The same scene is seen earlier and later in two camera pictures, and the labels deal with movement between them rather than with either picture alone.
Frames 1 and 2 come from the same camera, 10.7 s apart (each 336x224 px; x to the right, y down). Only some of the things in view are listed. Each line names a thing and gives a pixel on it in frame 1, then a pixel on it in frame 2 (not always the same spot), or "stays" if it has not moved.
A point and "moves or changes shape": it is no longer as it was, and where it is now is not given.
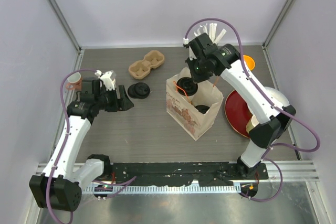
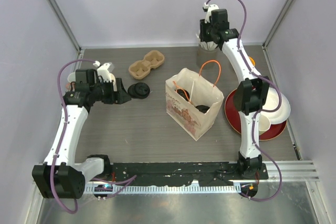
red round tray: x=237 y=113 stays
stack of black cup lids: x=139 y=90 stays
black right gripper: x=197 y=79 to x=202 y=25
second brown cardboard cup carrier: x=140 y=69 stays
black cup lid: x=202 y=108 stays
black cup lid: x=188 y=85 moves or changes shape
